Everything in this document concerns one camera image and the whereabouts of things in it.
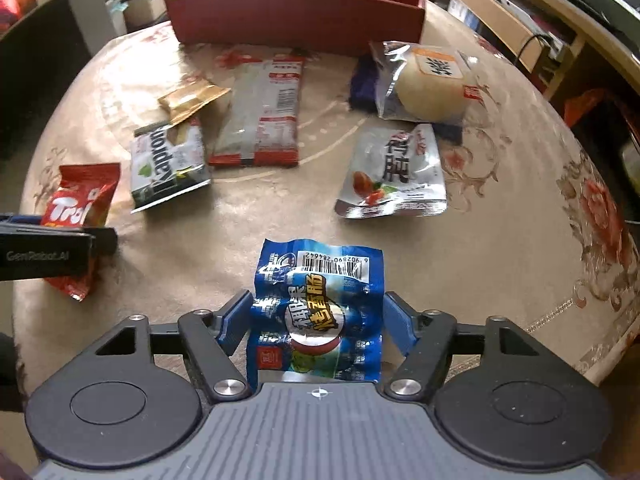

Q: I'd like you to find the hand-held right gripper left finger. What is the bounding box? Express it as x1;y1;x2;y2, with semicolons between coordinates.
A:
92;290;253;402

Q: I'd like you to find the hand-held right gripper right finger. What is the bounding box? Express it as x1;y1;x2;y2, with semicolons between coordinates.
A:
382;290;538;403

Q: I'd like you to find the red snack packet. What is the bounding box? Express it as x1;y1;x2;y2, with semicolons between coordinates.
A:
39;162;122;302

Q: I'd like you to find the blue sausage packet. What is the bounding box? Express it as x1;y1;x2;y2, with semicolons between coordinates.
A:
246;238;385;386

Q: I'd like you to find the white green wafer packet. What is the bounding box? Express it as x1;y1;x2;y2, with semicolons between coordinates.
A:
129;119;213;214

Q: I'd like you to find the silver date snack packet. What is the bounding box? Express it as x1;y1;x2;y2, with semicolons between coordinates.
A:
334;124;448;220

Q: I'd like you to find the gold snack packet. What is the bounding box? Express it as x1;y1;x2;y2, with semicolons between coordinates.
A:
157;82;232;126

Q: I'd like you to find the long grey red packet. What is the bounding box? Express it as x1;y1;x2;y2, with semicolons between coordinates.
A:
207;55;306;168

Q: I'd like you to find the clear packet with white bun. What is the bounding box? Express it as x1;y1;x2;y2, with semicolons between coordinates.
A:
369;41;493;125

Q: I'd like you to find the red cardboard box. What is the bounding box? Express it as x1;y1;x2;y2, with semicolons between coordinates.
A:
164;0;429;57

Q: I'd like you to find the beige floral tablecloth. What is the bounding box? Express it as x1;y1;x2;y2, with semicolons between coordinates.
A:
12;2;633;396

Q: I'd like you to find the dark long desk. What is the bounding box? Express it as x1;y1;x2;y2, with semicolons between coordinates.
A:
0;0;131;161

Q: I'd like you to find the white cabinet door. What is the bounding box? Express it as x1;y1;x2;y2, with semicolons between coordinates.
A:
70;0;115;46

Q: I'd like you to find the white storage bin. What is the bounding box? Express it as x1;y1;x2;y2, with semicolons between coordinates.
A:
105;0;129;36

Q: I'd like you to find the open white cardboard box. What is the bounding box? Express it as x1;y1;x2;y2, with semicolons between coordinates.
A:
122;0;183;31

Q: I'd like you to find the dark blue snack packet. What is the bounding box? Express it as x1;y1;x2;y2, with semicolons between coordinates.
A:
348;55;463;141

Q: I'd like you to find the wooden media cabinet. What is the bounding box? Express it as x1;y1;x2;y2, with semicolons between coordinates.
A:
425;0;640;126

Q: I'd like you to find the black cable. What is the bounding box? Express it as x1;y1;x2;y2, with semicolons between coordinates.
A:
515;34;566;67

